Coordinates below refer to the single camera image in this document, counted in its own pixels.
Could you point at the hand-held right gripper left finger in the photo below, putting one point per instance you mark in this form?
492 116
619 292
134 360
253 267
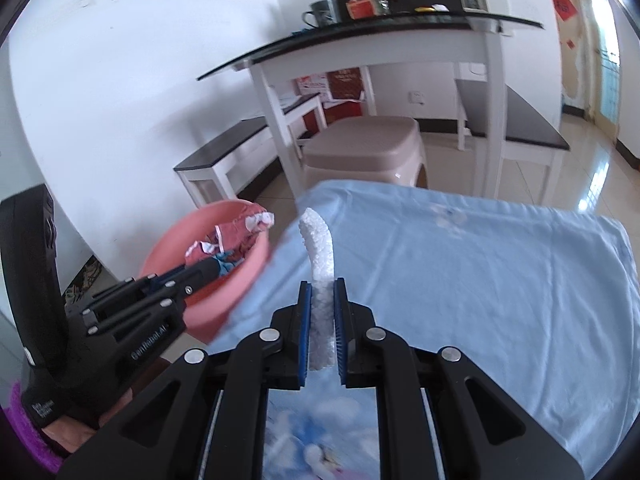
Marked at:
303 340

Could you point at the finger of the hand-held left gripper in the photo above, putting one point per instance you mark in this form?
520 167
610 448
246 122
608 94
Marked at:
147 280
200 272

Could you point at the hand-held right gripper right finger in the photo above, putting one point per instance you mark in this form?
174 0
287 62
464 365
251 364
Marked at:
339 335

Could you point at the pink wrapper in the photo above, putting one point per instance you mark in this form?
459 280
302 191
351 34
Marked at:
200 249

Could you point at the blue wrapper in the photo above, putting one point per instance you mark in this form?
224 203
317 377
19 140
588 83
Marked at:
227 261

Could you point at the pink plastic basin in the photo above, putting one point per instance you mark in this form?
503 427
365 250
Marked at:
165 255

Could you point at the red patterned clothes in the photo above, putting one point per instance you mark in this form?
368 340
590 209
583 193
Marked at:
240 232

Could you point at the white fuzzy sock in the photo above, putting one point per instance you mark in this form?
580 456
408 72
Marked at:
320 260

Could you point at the person's left forearm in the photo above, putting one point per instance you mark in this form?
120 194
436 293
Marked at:
30 435

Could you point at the blue printed mat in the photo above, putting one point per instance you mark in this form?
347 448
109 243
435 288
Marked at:
320 435

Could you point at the light blue cloth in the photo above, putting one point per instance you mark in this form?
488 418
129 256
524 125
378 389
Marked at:
450 285

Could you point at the long white bench dark top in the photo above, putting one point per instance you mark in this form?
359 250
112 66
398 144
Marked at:
220 145

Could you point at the beige plastic stool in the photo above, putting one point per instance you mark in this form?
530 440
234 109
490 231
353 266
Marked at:
360 140

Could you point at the red and white box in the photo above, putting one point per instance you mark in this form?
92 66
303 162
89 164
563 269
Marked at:
311 91

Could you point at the dark red gift bag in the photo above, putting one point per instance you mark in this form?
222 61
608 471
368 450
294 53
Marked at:
344 85

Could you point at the short white bench dark top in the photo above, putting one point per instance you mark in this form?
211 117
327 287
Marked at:
525 125

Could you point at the grey mug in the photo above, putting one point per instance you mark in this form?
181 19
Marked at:
322 12

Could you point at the white table with black top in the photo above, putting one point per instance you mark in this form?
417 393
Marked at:
360 29

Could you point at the yellow and white object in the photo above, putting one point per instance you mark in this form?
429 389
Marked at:
432 8

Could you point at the white wall socket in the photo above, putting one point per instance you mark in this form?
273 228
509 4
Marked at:
416 98

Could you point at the red wall decoration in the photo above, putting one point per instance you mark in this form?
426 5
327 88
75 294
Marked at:
562 6

